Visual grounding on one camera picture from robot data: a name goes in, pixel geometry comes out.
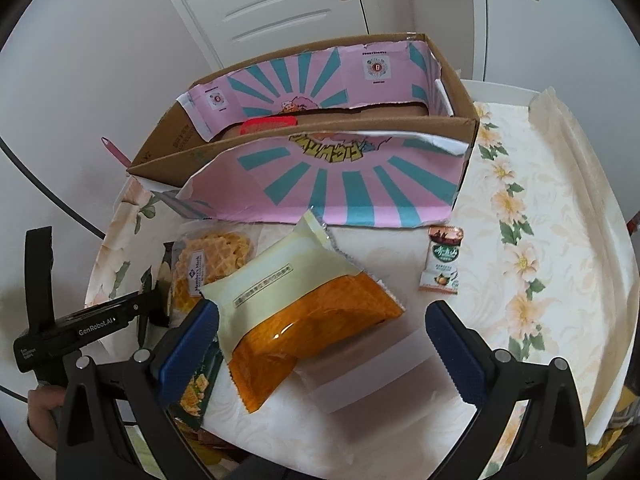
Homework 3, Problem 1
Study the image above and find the dark green flower snack pack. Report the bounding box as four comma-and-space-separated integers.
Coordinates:
170, 338, 224, 431

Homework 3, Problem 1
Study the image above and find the translucent white brown packet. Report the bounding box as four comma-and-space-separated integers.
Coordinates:
294, 326, 435, 415

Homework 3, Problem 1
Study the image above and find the waffle cookie clear bag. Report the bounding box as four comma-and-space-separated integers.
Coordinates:
158, 220, 260, 327

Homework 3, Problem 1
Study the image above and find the yellow orange snack bag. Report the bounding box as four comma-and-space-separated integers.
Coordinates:
201, 210, 405, 413

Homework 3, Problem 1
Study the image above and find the person's left hand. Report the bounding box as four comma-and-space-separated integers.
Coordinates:
27, 385, 66, 450

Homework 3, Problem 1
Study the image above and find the pink rod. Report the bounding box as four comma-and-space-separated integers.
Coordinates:
101, 136, 131, 168

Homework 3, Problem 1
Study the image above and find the pink lined cardboard box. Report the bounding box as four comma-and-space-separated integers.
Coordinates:
129, 32, 480, 229

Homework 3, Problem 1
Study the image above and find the red snack pack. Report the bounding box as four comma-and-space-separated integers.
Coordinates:
239, 115, 298, 136

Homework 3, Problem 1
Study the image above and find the white door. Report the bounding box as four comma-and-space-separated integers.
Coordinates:
170, 0, 388, 70

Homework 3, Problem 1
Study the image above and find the black cable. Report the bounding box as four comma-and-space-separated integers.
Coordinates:
0, 136, 106, 241

